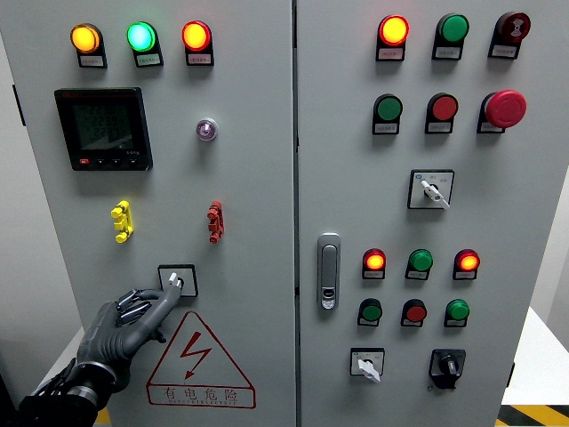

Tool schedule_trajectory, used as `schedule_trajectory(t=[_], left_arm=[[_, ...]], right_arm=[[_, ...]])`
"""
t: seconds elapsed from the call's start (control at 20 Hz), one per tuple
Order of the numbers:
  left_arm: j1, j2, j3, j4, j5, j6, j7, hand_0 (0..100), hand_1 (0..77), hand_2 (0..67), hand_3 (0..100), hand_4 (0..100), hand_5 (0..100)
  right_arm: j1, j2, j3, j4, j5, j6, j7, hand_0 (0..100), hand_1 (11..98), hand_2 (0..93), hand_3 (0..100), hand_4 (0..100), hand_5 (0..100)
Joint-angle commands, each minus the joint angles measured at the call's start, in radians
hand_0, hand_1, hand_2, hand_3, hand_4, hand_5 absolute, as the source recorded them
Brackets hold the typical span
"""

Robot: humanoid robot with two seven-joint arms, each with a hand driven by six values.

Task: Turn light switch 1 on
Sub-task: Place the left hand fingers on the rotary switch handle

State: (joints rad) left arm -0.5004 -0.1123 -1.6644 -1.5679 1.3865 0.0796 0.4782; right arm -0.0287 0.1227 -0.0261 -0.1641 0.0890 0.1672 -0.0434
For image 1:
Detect large red stop button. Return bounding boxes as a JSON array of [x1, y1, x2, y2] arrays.
[[482, 89, 528, 130]]

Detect large green round lamp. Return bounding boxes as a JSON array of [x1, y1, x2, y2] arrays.
[[436, 12, 470, 44]]

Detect red warning triangle sticker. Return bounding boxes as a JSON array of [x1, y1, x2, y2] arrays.
[[146, 310, 257, 410]]

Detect silver door lock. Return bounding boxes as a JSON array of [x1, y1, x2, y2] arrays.
[[316, 232, 342, 311]]

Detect plain white-handle turn switch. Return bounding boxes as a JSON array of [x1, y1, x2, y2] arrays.
[[156, 263, 200, 299]]

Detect small red push button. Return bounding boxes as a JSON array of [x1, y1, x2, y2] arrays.
[[401, 299, 428, 325]]

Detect large red-rimmed lit lamp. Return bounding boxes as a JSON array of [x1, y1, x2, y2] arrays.
[[378, 14, 411, 47], [180, 20, 212, 52]]

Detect small green lamp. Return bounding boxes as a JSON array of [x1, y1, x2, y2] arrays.
[[406, 248, 434, 273]]

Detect white round lamp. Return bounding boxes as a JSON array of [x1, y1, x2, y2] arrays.
[[196, 117, 219, 142]]

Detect bright green round lamp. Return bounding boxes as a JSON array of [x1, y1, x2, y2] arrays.
[[125, 20, 157, 53]]

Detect small yellow handle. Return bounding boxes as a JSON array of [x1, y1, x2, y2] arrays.
[[109, 199, 134, 244]]

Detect large white-handle turn switch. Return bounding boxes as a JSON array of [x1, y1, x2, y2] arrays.
[[406, 169, 455, 211]]

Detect small green push button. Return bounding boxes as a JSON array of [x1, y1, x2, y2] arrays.
[[358, 298, 383, 324], [445, 299, 470, 324]]

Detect black-handle turn switch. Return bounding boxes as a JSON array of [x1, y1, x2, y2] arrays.
[[428, 349, 467, 391]]

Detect black display meter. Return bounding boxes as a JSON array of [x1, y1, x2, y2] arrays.
[[53, 86, 154, 172]]

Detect small red lit lamp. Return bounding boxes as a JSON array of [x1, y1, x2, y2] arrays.
[[362, 248, 387, 272], [453, 248, 481, 273]]

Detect small printed white-handle turn switch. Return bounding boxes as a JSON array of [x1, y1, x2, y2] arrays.
[[349, 347, 386, 384]]

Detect dark red buzzer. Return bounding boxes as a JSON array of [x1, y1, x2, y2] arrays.
[[494, 11, 532, 44]]

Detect yellow round lamp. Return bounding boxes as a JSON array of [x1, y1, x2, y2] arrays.
[[69, 23, 100, 54]]

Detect pale grey cabinet door with lock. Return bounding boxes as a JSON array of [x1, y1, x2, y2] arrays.
[[295, 0, 569, 427]]

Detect small red handle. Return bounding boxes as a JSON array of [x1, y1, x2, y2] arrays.
[[206, 200, 225, 245]]

